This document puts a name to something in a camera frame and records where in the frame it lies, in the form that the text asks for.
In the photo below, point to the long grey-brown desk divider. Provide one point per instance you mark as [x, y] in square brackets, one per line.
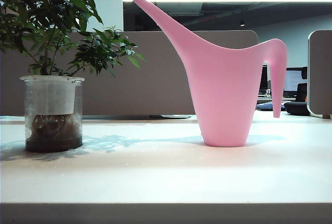
[150, 78]

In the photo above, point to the white-edged grey desk divider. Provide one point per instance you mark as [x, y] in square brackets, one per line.
[321, 73]

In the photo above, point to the clear glass plant pot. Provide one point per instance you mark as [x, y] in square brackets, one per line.
[53, 141]

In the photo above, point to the blue cloth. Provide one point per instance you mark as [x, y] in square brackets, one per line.
[264, 106]

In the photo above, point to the narrow black computer monitor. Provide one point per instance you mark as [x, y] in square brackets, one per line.
[264, 78]

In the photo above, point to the black round cushion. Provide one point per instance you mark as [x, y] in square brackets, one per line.
[297, 108]

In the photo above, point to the pink plastic watering can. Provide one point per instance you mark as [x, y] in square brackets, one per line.
[223, 91]

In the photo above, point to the green leafy potted plant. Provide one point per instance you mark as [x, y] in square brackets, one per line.
[52, 8]

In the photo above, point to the computer monitor with wide screen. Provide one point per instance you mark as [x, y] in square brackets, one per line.
[293, 78]

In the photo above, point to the white inner plant pot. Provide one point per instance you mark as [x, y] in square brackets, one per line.
[52, 97]

